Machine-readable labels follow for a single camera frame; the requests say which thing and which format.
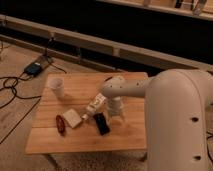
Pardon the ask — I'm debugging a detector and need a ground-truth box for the white plastic bottle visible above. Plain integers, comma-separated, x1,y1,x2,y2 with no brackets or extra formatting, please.
82,93,106,120

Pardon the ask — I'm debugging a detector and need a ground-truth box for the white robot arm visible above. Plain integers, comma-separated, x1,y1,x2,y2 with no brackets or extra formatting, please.
101,69,213,171

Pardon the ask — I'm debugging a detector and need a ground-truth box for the wooden table board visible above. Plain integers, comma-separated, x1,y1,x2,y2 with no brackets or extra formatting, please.
26,73,146,154

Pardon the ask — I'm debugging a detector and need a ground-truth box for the black phone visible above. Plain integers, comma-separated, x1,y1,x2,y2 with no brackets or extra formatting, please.
93,113,110,135

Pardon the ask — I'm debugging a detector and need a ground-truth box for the dark red oval object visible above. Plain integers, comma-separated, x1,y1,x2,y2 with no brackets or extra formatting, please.
56,115,65,135

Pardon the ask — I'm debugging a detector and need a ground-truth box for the black floor cable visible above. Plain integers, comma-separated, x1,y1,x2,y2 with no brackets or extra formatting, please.
0,73,43,145

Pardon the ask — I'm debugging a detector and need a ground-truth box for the black power adapter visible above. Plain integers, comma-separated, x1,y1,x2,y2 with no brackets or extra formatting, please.
24,63,42,76

